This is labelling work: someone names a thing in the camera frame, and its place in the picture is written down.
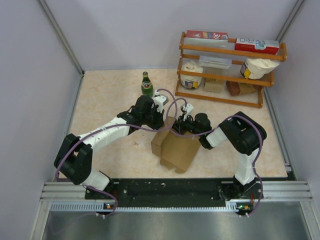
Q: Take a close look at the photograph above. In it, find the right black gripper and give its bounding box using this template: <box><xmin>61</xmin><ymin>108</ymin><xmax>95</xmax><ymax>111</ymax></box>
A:
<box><xmin>169</xmin><ymin>112</ymin><xmax>203</xmax><ymax>137</ymax></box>

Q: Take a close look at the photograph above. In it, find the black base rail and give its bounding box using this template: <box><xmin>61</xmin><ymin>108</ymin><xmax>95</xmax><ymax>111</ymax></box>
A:
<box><xmin>84</xmin><ymin>177</ymin><xmax>263</xmax><ymax>208</ymax></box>

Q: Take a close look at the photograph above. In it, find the grey cable duct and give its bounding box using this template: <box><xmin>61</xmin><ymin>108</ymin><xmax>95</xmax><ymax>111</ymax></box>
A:
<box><xmin>51</xmin><ymin>201</ymin><xmax>251</xmax><ymax>213</ymax></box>

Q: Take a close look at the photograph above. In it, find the clear plastic container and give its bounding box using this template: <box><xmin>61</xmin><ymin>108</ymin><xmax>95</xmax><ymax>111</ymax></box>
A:
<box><xmin>198</xmin><ymin>55</ymin><xmax>232</xmax><ymax>70</ymax></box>

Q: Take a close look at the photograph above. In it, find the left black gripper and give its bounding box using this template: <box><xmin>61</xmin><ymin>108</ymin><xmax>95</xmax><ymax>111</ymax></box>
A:
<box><xmin>141</xmin><ymin>105</ymin><xmax>165</xmax><ymax>131</ymax></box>

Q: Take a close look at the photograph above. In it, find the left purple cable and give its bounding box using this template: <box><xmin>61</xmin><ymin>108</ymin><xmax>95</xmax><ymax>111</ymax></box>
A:
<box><xmin>54</xmin><ymin>88</ymin><xmax>176</xmax><ymax>218</ymax></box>

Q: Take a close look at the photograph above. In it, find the right aluminium frame post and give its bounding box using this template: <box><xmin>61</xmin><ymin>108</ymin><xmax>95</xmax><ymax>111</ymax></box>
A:
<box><xmin>275</xmin><ymin>0</ymin><xmax>306</xmax><ymax>43</ymax></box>

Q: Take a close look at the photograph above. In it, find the red foil box left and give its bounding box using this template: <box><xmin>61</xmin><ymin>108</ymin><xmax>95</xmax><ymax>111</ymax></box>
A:
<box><xmin>186</xmin><ymin>30</ymin><xmax>229</xmax><ymax>41</ymax></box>

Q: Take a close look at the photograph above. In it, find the white bag left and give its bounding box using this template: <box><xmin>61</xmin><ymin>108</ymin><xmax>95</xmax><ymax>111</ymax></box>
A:
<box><xmin>180</xmin><ymin>60</ymin><xmax>203</xmax><ymax>89</ymax></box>

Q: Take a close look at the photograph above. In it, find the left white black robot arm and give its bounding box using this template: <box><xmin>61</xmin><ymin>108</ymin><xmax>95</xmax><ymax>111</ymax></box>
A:
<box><xmin>54</xmin><ymin>94</ymin><xmax>169</xmax><ymax>199</ymax></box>

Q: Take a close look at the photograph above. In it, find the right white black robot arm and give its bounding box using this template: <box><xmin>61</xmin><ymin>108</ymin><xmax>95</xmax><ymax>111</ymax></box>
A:
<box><xmin>172</xmin><ymin>111</ymin><xmax>267</xmax><ymax>200</ymax></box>

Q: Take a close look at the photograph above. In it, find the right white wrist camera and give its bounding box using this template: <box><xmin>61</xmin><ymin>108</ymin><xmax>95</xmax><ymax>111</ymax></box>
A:
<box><xmin>180</xmin><ymin>103</ymin><xmax>194</xmax><ymax>120</ymax></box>

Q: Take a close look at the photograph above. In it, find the aluminium corner frame post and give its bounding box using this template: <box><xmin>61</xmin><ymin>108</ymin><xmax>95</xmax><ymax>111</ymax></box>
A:
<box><xmin>37</xmin><ymin>0</ymin><xmax>85</xmax><ymax>76</ymax></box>

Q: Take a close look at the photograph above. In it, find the green glass bottle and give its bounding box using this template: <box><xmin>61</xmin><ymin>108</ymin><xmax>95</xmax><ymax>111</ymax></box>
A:
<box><xmin>141</xmin><ymin>71</ymin><xmax>154</xmax><ymax>98</ymax></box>

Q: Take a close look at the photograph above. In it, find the tan cardboard block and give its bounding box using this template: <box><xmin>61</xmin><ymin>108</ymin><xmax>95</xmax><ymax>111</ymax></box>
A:
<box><xmin>203</xmin><ymin>78</ymin><xmax>225</xmax><ymax>93</ymax></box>

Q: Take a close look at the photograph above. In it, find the brown cardboard box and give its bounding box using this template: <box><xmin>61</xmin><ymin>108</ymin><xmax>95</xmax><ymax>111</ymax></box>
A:
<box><xmin>151</xmin><ymin>129</ymin><xmax>201</xmax><ymax>174</ymax></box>

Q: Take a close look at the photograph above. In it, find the brown brick block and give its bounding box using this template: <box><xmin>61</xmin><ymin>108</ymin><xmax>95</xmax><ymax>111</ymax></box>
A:
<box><xmin>226</xmin><ymin>81</ymin><xmax>241</xmax><ymax>97</ymax></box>

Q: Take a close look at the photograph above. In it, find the large white bag right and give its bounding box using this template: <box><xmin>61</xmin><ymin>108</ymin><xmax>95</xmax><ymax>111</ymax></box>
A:
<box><xmin>240</xmin><ymin>57</ymin><xmax>281</xmax><ymax>80</ymax></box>

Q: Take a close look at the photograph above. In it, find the crumpled brown paper bag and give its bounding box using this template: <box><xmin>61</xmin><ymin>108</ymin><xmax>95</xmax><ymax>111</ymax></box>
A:
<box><xmin>238</xmin><ymin>82</ymin><xmax>259</xmax><ymax>96</ymax></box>

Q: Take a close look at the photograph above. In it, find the wooden shelf rack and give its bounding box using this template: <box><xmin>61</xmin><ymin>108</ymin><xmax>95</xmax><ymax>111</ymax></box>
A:
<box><xmin>175</xmin><ymin>32</ymin><xmax>288</xmax><ymax>108</ymax></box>

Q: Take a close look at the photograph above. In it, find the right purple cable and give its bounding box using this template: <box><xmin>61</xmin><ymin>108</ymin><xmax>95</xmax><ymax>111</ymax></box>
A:
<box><xmin>165</xmin><ymin>97</ymin><xmax>265</xmax><ymax>218</ymax></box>

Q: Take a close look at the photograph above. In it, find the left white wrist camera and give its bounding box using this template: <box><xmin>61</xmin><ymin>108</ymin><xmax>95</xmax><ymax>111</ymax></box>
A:
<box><xmin>152</xmin><ymin>91</ymin><xmax>169</xmax><ymax>113</ymax></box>

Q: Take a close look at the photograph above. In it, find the purple cable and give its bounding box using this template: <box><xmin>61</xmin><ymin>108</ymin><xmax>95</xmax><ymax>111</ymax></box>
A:
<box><xmin>165</xmin><ymin>97</ymin><xmax>265</xmax><ymax>218</ymax></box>
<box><xmin>54</xmin><ymin>88</ymin><xmax>176</xmax><ymax>218</ymax></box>

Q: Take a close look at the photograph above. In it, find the red white box right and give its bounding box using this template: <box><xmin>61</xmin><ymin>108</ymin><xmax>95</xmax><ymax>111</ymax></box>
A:
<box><xmin>234</xmin><ymin>37</ymin><xmax>280</xmax><ymax>55</ymax></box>

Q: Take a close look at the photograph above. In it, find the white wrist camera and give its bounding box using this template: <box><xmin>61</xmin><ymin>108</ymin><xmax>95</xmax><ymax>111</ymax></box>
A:
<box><xmin>180</xmin><ymin>103</ymin><xmax>194</xmax><ymax>120</ymax></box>
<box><xmin>152</xmin><ymin>91</ymin><xmax>169</xmax><ymax>113</ymax></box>

